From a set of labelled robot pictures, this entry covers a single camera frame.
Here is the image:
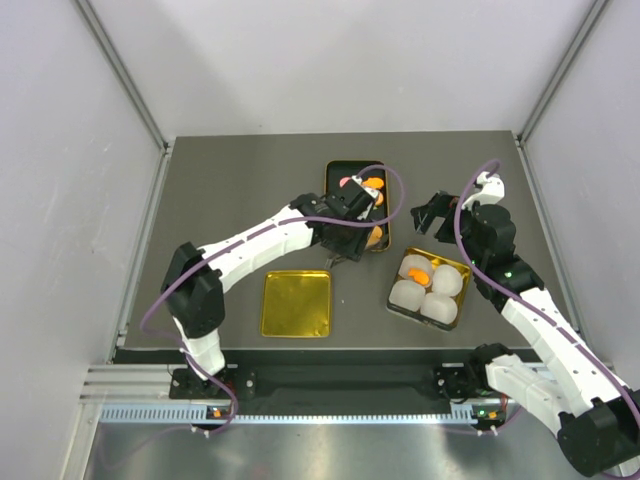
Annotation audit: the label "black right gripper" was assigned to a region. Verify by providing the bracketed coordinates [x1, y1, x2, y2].
[411, 190, 486, 268]

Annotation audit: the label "orange fish-shaped cookie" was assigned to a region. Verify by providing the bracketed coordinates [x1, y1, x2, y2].
[362, 177, 385, 190]
[407, 268, 431, 287]

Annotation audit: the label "steel serving tongs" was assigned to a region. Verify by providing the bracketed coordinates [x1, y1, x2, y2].
[325, 254, 349, 270]

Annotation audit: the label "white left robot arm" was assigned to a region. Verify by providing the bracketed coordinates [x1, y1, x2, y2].
[161, 176, 384, 397]

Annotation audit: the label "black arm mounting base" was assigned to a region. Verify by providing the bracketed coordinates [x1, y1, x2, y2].
[170, 362, 493, 403]

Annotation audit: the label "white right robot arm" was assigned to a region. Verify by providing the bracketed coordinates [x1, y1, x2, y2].
[411, 171, 639, 477]

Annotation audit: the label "black gold-rimmed cookie tray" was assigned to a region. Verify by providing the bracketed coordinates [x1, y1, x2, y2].
[324, 159, 391, 253]

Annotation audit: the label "white paper cupcake liner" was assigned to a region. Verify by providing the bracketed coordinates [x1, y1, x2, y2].
[388, 279, 426, 312]
[398, 254, 434, 283]
[420, 292, 458, 325]
[432, 264, 463, 297]

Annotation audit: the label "gold cookie tin box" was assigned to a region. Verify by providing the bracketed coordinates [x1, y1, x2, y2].
[386, 247, 471, 331]

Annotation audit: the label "gold tin lid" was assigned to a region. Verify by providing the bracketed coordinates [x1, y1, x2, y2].
[260, 270, 332, 339]

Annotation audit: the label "aluminium frame rail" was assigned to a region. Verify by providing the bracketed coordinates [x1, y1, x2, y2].
[80, 364, 511, 430]

